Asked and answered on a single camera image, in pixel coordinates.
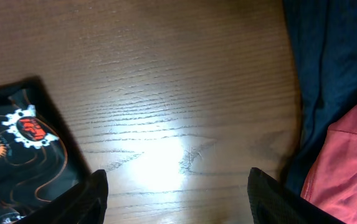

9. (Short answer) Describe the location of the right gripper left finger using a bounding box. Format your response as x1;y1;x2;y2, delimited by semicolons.
16;169;108;224

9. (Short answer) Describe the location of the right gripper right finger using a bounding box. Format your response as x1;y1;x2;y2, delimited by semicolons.
247;167;343;224

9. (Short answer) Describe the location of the black orange-patterned jersey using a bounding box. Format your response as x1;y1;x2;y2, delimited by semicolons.
0;78;90;223

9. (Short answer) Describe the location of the red t-shirt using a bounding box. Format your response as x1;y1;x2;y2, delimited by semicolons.
301;105;357;223

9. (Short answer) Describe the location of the navy blue garment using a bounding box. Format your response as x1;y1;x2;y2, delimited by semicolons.
283;0;357;194

